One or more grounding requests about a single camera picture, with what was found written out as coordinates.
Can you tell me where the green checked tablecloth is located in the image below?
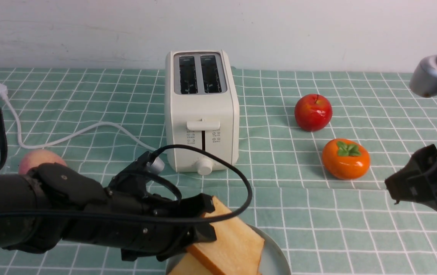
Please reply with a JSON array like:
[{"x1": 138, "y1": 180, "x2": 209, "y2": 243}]
[{"x1": 0, "y1": 68, "x2": 437, "y2": 275}]

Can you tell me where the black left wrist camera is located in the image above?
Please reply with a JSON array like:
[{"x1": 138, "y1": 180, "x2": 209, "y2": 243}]
[{"x1": 108, "y1": 151, "x2": 165, "y2": 198}]

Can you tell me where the white toaster power cable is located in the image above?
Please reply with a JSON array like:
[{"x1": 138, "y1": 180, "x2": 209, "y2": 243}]
[{"x1": 0, "y1": 82, "x2": 158, "y2": 152}]

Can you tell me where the pink peach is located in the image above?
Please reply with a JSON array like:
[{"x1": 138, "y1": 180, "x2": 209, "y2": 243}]
[{"x1": 18, "y1": 149, "x2": 67, "y2": 175}]

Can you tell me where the orange persimmon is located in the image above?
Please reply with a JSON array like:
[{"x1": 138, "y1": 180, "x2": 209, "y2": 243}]
[{"x1": 322, "y1": 139, "x2": 371, "y2": 180}]

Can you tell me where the pale green plate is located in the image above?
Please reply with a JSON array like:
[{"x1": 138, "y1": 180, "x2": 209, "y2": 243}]
[{"x1": 166, "y1": 225, "x2": 292, "y2": 275}]

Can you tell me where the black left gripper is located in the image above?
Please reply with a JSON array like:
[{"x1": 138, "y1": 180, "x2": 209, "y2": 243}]
[{"x1": 64, "y1": 187, "x2": 217, "y2": 261}]

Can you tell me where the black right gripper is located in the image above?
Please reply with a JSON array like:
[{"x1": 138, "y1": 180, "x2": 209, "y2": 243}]
[{"x1": 385, "y1": 144, "x2": 437, "y2": 211}]

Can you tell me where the white two-slot toaster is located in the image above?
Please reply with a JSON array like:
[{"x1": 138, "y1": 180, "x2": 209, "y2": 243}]
[{"x1": 164, "y1": 50, "x2": 240, "y2": 165}]

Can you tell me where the toast slice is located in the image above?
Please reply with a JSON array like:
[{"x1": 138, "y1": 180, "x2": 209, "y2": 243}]
[
  {"x1": 166, "y1": 252, "x2": 213, "y2": 275},
  {"x1": 187, "y1": 217, "x2": 265, "y2": 275}
]

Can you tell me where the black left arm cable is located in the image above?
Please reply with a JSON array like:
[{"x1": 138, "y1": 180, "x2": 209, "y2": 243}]
[{"x1": 0, "y1": 105, "x2": 253, "y2": 224}]

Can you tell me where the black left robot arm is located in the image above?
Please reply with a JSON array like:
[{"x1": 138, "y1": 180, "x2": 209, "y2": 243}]
[{"x1": 0, "y1": 163, "x2": 217, "y2": 262}]

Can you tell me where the red apple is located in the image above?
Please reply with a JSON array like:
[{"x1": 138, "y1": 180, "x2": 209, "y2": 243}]
[{"x1": 294, "y1": 94, "x2": 333, "y2": 132}]

